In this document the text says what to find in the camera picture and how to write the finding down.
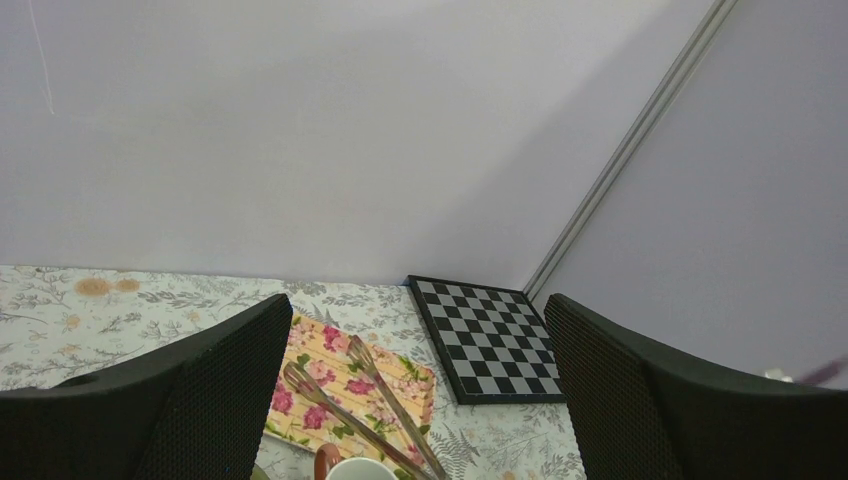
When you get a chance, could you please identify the metal tongs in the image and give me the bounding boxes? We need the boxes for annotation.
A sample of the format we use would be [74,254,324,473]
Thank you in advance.
[265,332,449,479]

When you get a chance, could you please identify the floral tablecloth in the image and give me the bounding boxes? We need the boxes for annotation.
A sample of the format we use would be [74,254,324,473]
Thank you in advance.
[1,266,585,479]

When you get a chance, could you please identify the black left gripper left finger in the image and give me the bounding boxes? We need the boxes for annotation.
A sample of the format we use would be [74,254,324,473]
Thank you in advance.
[1,294,293,479]

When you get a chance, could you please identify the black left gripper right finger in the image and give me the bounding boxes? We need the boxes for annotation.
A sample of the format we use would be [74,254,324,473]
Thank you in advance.
[544,294,847,479]

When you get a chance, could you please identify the aluminium corner post right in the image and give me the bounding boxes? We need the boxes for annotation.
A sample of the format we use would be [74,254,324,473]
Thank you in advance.
[523,0,737,300]

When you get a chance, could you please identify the black grey chessboard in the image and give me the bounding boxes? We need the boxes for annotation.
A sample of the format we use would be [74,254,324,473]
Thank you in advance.
[406,275,565,405]

